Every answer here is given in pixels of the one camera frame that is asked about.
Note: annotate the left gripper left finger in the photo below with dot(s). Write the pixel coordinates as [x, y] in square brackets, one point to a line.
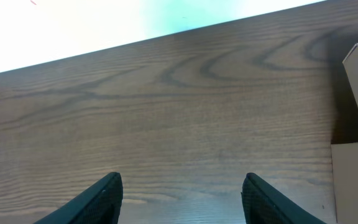
[98, 204]

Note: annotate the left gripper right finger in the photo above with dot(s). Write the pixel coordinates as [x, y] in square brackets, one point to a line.
[264, 204]

